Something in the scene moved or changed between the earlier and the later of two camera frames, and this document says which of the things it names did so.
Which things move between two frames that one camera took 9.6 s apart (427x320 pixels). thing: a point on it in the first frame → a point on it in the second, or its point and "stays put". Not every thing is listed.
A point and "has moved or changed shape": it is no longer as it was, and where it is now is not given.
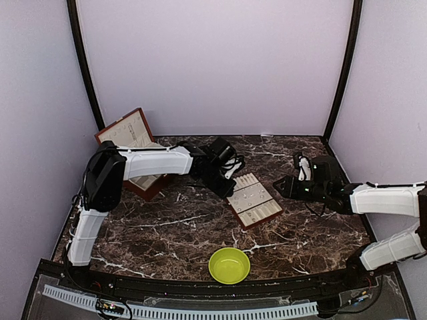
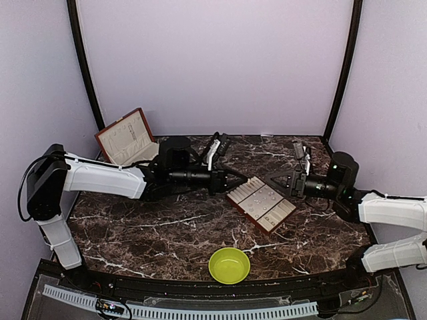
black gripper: x=305 y=171 → x=299 y=149
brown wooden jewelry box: x=133 y=131 stays put
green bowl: x=229 y=265 stays put
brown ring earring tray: x=251 y=203 has moved or changed shape
